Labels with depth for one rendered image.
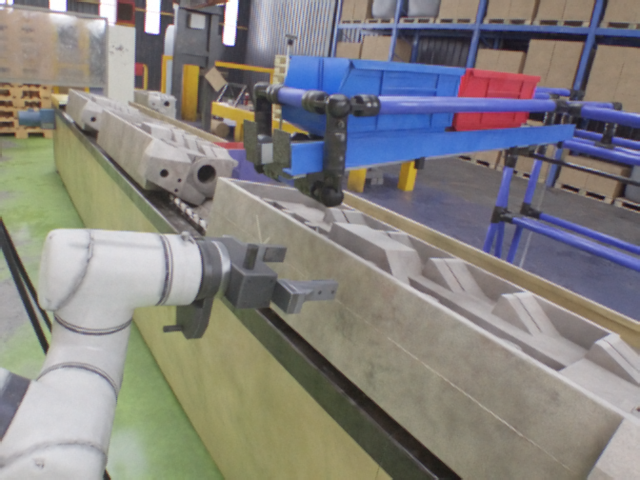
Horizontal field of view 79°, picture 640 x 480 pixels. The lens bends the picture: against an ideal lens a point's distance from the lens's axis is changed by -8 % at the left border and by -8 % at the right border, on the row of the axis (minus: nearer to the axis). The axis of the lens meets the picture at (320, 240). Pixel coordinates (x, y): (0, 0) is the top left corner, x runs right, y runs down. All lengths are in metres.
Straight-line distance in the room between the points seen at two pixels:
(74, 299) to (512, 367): 0.50
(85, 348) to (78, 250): 0.11
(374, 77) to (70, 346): 0.55
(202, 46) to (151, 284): 6.82
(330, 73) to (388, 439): 0.65
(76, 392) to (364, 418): 0.47
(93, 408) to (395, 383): 0.42
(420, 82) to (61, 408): 0.68
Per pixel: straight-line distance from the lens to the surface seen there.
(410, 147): 0.76
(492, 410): 0.60
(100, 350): 0.52
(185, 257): 0.50
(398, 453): 0.73
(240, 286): 0.51
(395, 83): 0.73
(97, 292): 0.48
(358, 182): 5.45
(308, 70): 0.80
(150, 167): 1.60
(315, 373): 0.83
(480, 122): 0.95
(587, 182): 9.84
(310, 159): 0.61
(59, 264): 0.46
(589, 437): 0.56
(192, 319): 0.55
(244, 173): 2.05
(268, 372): 0.99
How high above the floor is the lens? 1.27
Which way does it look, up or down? 21 degrees down
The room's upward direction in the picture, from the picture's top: 9 degrees clockwise
